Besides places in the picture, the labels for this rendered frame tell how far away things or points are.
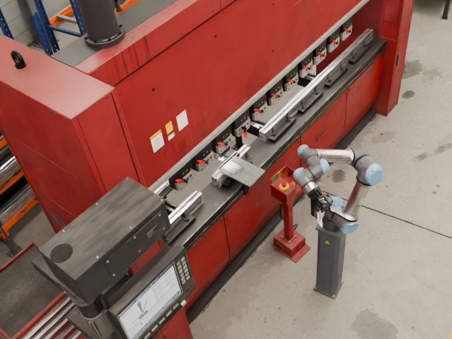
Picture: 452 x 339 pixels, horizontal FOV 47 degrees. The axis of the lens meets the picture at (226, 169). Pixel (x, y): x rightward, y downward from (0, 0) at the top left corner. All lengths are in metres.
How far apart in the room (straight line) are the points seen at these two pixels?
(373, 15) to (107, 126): 3.29
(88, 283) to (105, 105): 0.74
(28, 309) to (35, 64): 1.46
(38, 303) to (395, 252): 2.72
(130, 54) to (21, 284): 1.62
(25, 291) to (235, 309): 1.58
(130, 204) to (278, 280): 2.20
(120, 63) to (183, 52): 0.46
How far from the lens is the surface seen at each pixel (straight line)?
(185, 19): 2.82
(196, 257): 3.67
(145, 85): 2.75
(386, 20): 5.08
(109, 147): 2.42
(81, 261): 2.16
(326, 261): 3.84
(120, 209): 2.27
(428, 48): 6.72
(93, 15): 2.54
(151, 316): 2.62
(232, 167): 3.67
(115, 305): 2.42
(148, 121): 2.86
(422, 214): 4.78
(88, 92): 2.33
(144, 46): 2.65
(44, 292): 3.38
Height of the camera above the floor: 3.59
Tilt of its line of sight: 45 degrees down
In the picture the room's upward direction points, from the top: 8 degrees counter-clockwise
